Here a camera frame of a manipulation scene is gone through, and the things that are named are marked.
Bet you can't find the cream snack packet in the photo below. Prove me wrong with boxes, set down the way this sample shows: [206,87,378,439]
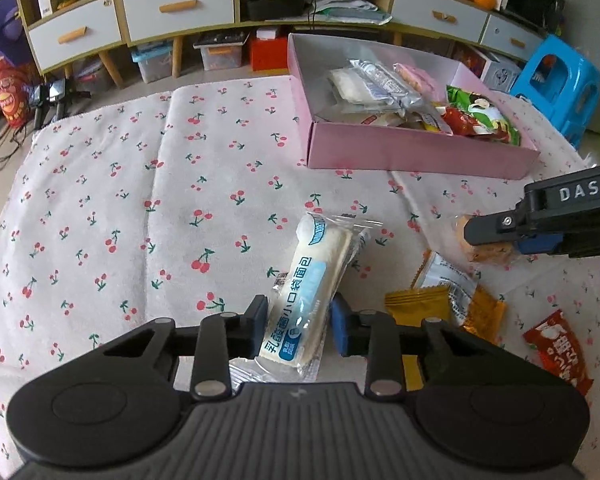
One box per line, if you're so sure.
[360,111,406,128]

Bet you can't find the clear storage box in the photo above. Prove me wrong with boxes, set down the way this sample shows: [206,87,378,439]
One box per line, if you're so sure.
[194,32,246,72]

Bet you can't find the round cracker packet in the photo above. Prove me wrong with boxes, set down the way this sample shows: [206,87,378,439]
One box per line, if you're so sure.
[452,214,518,264]

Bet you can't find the cherry print cloth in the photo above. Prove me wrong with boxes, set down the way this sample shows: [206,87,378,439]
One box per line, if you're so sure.
[0,75,600,480]

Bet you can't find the white and orange snack packet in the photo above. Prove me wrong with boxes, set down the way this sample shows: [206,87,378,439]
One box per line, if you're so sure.
[412,250,508,343]

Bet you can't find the green cartoon snack packet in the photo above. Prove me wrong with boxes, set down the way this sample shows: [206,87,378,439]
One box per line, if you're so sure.
[446,85,523,147]

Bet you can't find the white bread packet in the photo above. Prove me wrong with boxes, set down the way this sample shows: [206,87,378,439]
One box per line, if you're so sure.
[228,211,386,386]

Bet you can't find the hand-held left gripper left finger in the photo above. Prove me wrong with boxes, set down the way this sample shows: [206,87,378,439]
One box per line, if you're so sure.
[102,295,270,401]

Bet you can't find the white printed box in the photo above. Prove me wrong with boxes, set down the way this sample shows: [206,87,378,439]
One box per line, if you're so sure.
[480,50,523,92]

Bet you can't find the white pillow snack packet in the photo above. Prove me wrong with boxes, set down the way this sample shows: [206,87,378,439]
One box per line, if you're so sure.
[327,67,376,103]

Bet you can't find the pink round snack packet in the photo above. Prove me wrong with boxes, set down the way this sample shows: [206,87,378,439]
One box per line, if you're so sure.
[392,62,438,96]

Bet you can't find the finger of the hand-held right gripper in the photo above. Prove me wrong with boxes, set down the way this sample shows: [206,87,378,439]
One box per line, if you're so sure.
[517,236,563,256]
[464,209,529,247]

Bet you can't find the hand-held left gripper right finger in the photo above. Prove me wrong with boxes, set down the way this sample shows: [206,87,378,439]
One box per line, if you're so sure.
[330,292,486,401]

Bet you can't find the blue-lid storage box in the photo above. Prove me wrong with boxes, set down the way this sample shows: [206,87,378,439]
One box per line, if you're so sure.
[130,42,176,85]

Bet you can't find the red printed bag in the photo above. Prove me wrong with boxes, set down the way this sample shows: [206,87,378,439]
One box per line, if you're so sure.
[0,57,33,131]

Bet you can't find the pink cardboard box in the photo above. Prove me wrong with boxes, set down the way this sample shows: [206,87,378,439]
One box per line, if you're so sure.
[286,32,541,181]

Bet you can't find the blue plastic stool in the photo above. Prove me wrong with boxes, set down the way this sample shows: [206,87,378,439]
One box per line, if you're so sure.
[510,35,600,148]

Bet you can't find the red snack packet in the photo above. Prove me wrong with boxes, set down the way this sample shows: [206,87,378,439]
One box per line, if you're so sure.
[522,309,595,397]

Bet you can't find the pile of papers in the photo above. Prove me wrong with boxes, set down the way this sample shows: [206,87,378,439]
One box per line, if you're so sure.
[312,0,393,26]

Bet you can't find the silver clear snack packet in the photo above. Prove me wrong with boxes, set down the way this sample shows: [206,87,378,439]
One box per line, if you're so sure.
[350,58,431,111]

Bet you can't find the wooden cabinet with white drawers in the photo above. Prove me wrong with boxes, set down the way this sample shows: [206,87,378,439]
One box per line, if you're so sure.
[10,0,556,88]

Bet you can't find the black cable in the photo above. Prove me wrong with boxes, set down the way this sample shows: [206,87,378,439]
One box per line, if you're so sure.
[0,105,36,171]

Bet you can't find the red box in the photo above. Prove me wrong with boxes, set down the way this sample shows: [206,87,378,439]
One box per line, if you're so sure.
[250,30,291,72]

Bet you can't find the black camera tripod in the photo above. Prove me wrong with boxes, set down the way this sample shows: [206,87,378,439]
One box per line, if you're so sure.
[25,80,93,128]

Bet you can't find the small yellow snack packet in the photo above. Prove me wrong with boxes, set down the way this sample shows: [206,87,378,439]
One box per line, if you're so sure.
[384,285,456,391]

